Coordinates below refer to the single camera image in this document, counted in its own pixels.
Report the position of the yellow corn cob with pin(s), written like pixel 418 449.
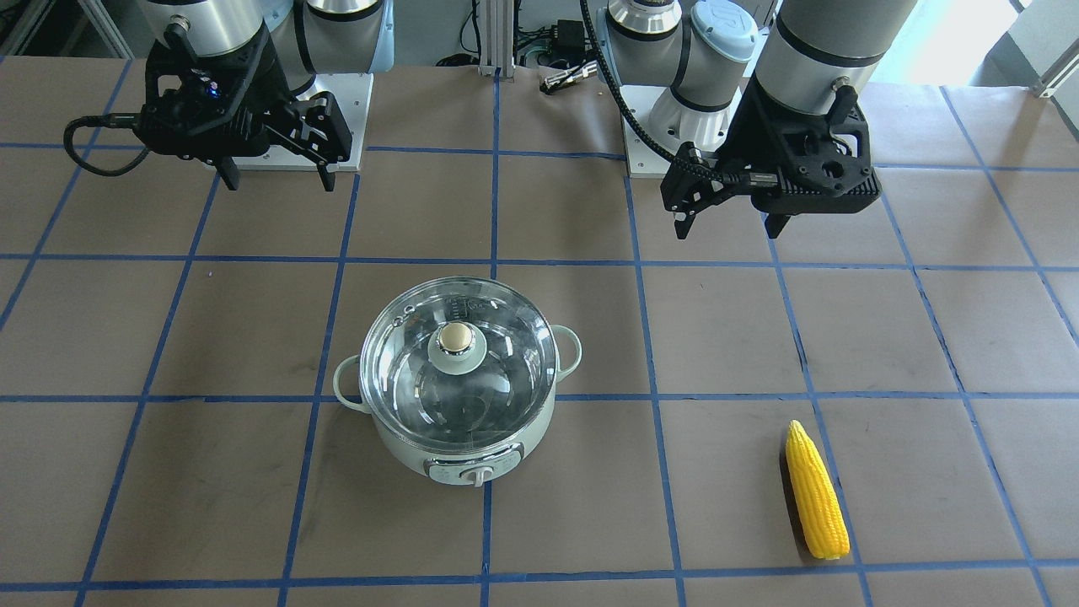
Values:
pixel 819 512

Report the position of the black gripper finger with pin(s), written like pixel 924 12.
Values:
pixel 775 223
pixel 327 174
pixel 229 174
pixel 683 221

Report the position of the silver metal connector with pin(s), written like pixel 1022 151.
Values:
pixel 569 77

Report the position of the glass pot lid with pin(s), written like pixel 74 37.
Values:
pixel 410 318

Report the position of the mint green electric pot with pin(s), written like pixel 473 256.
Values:
pixel 463 409

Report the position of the metal base plate, image right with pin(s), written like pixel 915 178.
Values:
pixel 670 124

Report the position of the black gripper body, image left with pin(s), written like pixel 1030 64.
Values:
pixel 271 94

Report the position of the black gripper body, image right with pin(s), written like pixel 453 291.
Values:
pixel 743 135

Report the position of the black power adapter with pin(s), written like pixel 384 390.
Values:
pixel 568 41

